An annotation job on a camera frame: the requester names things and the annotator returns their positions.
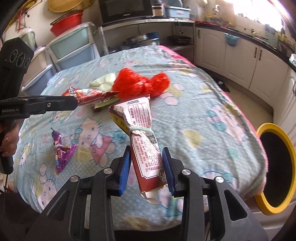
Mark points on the pale green cloth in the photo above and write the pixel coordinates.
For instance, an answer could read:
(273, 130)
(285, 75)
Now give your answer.
(101, 81)

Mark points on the black microwave oven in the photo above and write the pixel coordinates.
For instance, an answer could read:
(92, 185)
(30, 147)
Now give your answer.
(124, 9)

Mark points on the blue plastic drawer unit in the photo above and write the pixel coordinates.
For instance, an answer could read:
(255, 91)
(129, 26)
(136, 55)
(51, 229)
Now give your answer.
(69, 46)
(41, 78)

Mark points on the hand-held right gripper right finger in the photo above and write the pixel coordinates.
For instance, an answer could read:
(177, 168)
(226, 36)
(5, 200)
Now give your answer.
(167, 169)

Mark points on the metal shelf rack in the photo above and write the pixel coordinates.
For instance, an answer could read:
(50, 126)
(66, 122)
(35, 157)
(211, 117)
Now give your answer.
(143, 22)

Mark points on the black blender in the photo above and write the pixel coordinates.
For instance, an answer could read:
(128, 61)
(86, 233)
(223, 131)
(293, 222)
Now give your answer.
(158, 9)

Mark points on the blue knife rack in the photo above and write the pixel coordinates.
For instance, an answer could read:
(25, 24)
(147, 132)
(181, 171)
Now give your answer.
(270, 34)

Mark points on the red and white packet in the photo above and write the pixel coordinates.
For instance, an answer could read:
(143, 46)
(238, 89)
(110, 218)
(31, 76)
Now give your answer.
(143, 143)

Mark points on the black kitchen countertop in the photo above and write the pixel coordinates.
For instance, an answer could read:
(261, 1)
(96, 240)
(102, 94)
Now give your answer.
(254, 40)

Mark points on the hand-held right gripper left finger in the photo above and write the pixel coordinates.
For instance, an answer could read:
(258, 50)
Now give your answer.
(124, 169)

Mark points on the black floor mat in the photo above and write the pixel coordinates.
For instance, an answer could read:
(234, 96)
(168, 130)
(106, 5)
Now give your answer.
(224, 87)

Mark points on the round bamboo board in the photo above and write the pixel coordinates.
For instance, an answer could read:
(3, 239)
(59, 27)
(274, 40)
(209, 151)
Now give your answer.
(60, 5)

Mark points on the yellow rimmed trash bin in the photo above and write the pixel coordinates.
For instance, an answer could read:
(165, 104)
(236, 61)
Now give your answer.
(270, 126)

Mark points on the green snack wrapper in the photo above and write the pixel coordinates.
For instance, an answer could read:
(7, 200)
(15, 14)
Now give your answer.
(104, 106)

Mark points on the grey plastic dish bin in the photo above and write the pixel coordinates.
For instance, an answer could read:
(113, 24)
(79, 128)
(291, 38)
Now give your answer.
(178, 12)

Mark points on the steel pot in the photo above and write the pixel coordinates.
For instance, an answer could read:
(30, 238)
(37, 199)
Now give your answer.
(141, 38)

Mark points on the red plastic basin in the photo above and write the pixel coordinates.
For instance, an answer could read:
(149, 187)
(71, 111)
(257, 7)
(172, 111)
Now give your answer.
(67, 25)

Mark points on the red snack wrapper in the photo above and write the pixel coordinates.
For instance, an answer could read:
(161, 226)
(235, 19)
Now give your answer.
(92, 96)

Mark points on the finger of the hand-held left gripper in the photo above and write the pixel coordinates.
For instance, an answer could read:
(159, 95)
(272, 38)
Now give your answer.
(57, 104)

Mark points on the person's left hand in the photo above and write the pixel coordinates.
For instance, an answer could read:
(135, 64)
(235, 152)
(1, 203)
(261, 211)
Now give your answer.
(9, 141)

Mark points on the black wok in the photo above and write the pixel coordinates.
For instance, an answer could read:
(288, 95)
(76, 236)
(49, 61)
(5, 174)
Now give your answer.
(179, 39)

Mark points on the purple foil snack wrapper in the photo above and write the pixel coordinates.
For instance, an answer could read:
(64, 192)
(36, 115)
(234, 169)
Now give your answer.
(61, 153)

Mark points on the printed blue blanket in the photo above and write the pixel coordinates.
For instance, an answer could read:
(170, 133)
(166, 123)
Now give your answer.
(196, 115)

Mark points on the blue hanging bin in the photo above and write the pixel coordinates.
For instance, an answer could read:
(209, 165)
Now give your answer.
(231, 40)

